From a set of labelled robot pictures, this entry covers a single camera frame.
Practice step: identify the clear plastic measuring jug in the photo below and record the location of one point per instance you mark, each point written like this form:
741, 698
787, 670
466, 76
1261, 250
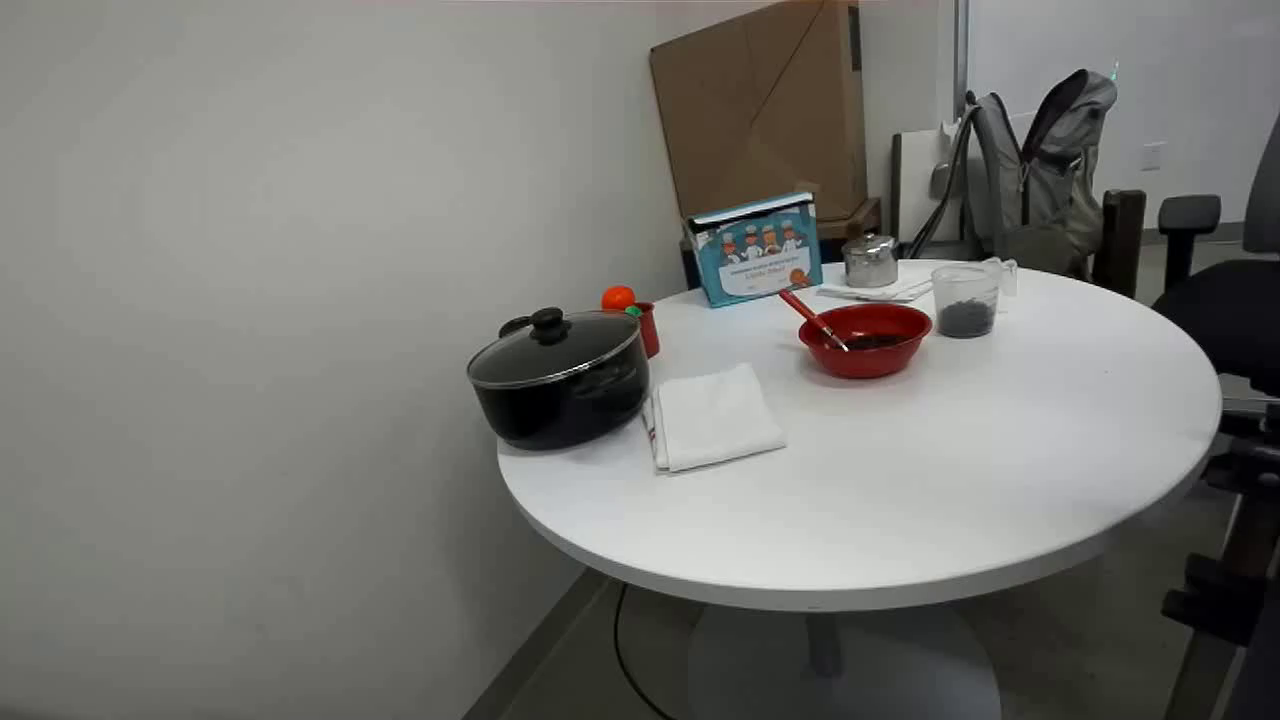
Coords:
967, 303

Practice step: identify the white board behind backpack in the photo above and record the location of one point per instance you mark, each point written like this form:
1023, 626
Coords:
918, 172

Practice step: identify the blue picture book box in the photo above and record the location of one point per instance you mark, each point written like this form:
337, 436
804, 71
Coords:
753, 254

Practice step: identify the black cooking pot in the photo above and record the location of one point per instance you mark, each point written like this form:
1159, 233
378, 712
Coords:
560, 400

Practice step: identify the orange ball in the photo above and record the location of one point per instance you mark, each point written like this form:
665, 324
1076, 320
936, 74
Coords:
616, 299

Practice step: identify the cardboard box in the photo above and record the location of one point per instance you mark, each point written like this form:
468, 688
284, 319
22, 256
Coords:
762, 106

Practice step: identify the grey backpack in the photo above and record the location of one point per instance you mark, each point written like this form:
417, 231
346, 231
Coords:
1035, 172

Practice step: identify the small steel pot with lid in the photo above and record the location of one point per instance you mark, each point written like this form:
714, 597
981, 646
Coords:
868, 263

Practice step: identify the white folded cloth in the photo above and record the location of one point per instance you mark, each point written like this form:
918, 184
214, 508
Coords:
708, 416

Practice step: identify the black grey office chair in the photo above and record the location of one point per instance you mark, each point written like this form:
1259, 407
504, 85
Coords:
1245, 303

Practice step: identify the red plastic spoon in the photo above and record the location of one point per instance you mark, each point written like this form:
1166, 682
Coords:
804, 314

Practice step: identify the red bowl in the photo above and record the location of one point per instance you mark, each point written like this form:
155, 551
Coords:
881, 349

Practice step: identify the white paper napkin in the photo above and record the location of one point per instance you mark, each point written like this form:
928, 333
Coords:
915, 288

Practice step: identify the glass pot lid black knob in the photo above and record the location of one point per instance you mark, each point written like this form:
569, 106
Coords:
560, 349

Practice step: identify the dark wooden chair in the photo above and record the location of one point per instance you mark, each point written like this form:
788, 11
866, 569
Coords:
1122, 242

